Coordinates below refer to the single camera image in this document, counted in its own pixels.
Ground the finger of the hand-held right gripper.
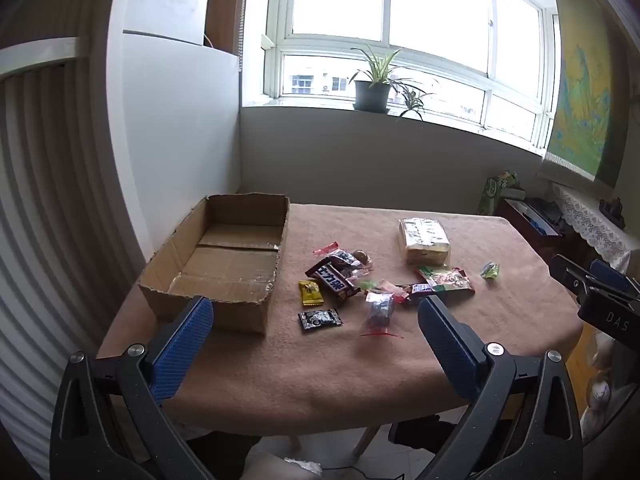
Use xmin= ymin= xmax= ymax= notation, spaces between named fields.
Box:
xmin=589 ymin=259 xmax=638 ymax=295
xmin=549 ymin=254 xmax=598 ymax=306

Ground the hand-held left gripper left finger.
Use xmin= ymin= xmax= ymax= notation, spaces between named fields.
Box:
xmin=49 ymin=296 xmax=216 ymax=480

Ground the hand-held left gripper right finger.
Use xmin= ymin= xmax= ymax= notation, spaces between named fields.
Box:
xmin=417 ymin=295 xmax=586 ymax=480

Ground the red and beige snack packet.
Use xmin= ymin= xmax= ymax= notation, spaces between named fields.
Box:
xmin=416 ymin=266 xmax=475 ymax=295

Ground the silver candy with red ends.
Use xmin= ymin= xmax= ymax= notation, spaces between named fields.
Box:
xmin=360 ymin=290 xmax=403 ymax=339

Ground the cardboard box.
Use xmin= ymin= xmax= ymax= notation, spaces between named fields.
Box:
xmin=138 ymin=192 xmax=291 ymax=337

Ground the large brown chocolate bar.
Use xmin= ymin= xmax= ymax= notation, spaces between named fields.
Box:
xmin=305 ymin=256 xmax=362 ymax=302

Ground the white lace cloth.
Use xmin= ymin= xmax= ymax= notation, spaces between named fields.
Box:
xmin=550 ymin=182 xmax=633 ymax=267

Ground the dark figurine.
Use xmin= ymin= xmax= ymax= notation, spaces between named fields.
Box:
xmin=600 ymin=197 xmax=627 ymax=228

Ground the dark wooden cabinet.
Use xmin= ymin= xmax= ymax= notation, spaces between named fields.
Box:
xmin=500 ymin=197 xmax=566 ymax=247

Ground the small dark chocolate bar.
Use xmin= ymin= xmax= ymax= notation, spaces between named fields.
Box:
xmin=400 ymin=282 xmax=433 ymax=304

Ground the clear-wrapped sliced bread loaf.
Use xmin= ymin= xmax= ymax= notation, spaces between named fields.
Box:
xmin=398 ymin=216 xmax=452 ymax=267

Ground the green printed bag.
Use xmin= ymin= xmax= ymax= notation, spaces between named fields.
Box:
xmin=477 ymin=170 xmax=526 ymax=216

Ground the pink tablecloth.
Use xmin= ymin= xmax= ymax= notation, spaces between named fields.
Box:
xmin=95 ymin=202 xmax=585 ymax=436

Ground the wooden table leg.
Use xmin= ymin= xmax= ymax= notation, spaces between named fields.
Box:
xmin=352 ymin=427 xmax=381 ymax=457

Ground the black candy packet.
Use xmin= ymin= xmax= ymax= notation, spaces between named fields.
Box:
xmin=298 ymin=308 xmax=344 ymax=332

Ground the clear packet of dark candy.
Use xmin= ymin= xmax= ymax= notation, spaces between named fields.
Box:
xmin=313 ymin=242 xmax=357 ymax=268

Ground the yellow candy packet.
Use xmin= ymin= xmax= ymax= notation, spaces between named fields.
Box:
xmin=298 ymin=280 xmax=326 ymax=307

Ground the white cabinet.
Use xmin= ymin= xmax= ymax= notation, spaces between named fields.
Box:
xmin=107 ymin=0 xmax=243 ymax=261

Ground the small trailing plant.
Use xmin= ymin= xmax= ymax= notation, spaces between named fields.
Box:
xmin=397 ymin=85 xmax=436 ymax=121

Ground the potted spider plant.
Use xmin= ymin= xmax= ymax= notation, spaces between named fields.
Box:
xmin=348 ymin=44 xmax=426 ymax=113

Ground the white-framed window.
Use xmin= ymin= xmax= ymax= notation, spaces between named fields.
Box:
xmin=262 ymin=0 xmax=561 ymax=153

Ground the wall map poster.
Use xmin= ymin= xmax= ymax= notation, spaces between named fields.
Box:
xmin=537 ymin=0 xmax=631 ymax=186

